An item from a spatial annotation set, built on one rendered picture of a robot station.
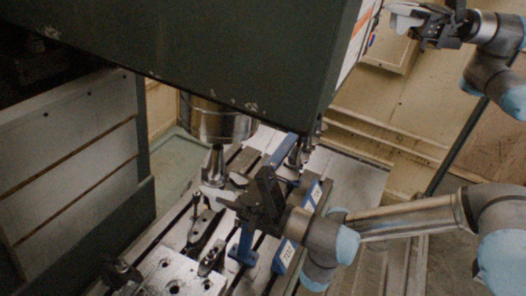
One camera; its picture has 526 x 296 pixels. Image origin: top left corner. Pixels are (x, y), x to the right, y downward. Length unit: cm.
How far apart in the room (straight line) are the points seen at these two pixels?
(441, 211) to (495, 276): 19
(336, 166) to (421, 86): 55
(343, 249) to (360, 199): 103
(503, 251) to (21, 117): 95
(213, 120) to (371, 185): 129
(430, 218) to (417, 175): 107
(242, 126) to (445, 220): 45
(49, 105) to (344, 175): 131
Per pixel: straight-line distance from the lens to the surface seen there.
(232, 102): 52
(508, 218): 70
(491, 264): 66
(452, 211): 80
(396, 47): 160
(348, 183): 179
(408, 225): 83
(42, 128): 99
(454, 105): 168
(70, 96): 101
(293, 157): 108
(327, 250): 76
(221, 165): 77
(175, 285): 109
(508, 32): 98
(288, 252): 123
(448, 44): 93
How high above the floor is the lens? 190
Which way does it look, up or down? 36 degrees down
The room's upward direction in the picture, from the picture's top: 11 degrees clockwise
